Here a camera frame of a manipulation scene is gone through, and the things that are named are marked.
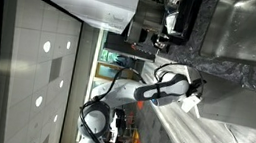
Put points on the black appliance red display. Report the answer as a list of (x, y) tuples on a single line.
[(128, 48)]

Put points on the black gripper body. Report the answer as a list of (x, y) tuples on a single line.
[(196, 88)]

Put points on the stainless steel sink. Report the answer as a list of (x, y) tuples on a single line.
[(248, 31)]

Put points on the small orange seat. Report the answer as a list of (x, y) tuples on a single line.
[(140, 105)]

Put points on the wooden framed door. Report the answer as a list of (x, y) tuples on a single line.
[(108, 71)]

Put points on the green glass window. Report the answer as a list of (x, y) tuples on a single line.
[(109, 57)]

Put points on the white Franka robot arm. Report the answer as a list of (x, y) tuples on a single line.
[(166, 87)]

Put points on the shiny metal dishware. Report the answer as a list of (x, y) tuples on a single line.
[(172, 13)]

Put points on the stainless steel coffee machine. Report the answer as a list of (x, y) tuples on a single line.
[(145, 16)]

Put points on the wide white base cabinet door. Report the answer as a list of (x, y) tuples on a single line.
[(228, 102)]

